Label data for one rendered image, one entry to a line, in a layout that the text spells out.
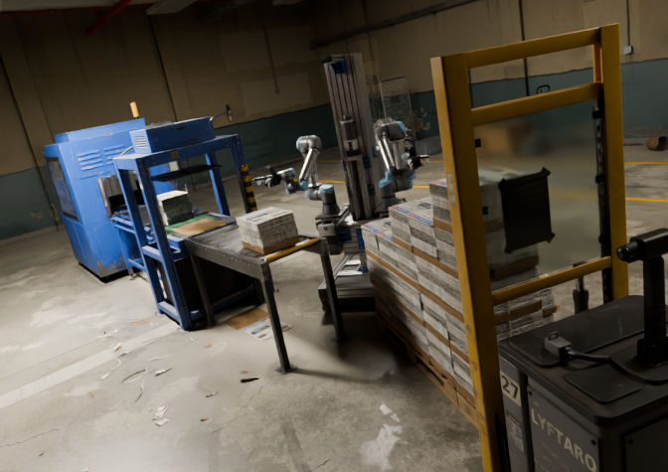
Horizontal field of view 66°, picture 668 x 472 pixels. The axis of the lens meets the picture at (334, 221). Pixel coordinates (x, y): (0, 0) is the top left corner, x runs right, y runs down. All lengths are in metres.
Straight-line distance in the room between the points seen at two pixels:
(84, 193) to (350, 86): 3.72
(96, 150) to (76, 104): 5.31
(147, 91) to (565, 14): 8.45
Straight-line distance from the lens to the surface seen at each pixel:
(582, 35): 2.20
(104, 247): 6.81
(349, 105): 4.16
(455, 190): 1.91
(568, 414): 1.88
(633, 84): 9.54
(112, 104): 12.14
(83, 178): 6.69
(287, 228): 3.57
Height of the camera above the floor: 1.83
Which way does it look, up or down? 15 degrees down
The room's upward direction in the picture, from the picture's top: 11 degrees counter-clockwise
